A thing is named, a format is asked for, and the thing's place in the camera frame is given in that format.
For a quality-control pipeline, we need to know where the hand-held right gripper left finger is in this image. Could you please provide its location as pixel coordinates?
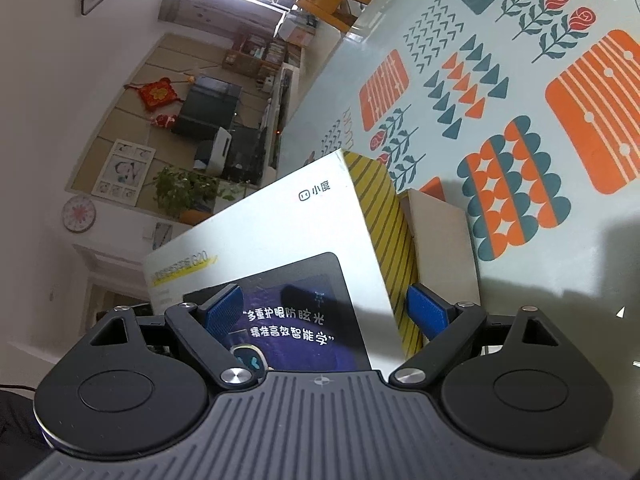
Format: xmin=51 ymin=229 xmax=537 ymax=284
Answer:
xmin=88 ymin=283 xmax=254 ymax=391

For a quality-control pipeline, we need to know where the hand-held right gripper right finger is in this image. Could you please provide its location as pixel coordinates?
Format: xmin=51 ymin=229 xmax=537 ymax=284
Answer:
xmin=389 ymin=284 xmax=563 ymax=391

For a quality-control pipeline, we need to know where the white tablet box yellow-striped side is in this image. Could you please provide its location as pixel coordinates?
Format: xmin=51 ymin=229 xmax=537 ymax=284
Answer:
xmin=142 ymin=149 xmax=426 ymax=374

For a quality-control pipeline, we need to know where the patterned desktop tablecloth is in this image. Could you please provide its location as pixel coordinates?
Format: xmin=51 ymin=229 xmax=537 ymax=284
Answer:
xmin=276 ymin=0 xmax=640 ymax=363

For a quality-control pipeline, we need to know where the plain white flat box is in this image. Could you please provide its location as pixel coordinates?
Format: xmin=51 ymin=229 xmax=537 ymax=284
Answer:
xmin=399 ymin=189 xmax=484 ymax=348

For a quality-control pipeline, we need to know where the green potted plant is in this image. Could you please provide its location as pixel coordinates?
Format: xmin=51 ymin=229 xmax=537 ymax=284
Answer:
xmin=152 ymin=165 xmax=252 ymax=224

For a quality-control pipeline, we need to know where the dark glass tank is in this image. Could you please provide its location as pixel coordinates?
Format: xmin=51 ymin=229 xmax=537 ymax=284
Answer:
xmin=220 ymin=127 xmax=267 ymax=186

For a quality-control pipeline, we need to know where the white floor appliance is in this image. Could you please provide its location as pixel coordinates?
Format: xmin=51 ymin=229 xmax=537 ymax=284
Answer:
xmin=193 ymin=127 xmax=234 ymax=179

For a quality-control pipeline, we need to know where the black television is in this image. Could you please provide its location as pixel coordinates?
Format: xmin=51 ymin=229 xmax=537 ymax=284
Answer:
xmin=171 ymin=74 xmax=242 ymax=139

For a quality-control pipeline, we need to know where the white television cabinet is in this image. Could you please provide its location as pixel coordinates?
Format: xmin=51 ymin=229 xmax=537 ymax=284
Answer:
xmin=259 ymin=62 xmax=302 ymax=173

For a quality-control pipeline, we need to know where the dark cloth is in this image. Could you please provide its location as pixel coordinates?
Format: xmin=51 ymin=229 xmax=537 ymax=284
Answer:
xmin=0 ymin=385 xmax=53 ymax=461

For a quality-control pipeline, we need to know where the wooden bookshelf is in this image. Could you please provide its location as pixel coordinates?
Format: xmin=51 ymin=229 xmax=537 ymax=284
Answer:
xmin=222 ymin=34 xmax=302 ymax=79

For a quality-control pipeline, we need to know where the white collage photo frame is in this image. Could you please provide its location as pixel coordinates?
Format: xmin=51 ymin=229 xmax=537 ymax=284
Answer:
xmin=91 ymin=138 xmax=155 ymax=206

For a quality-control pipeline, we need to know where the round wall clock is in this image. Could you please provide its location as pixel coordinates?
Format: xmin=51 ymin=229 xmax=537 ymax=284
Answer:
xmin=61 ymin=195 xmax=97 ymax=234

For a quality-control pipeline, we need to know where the red knot wall decoration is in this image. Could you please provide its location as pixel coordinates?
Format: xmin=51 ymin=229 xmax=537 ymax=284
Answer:
xmin=125 ymin=77 xmax=189 ymax=112

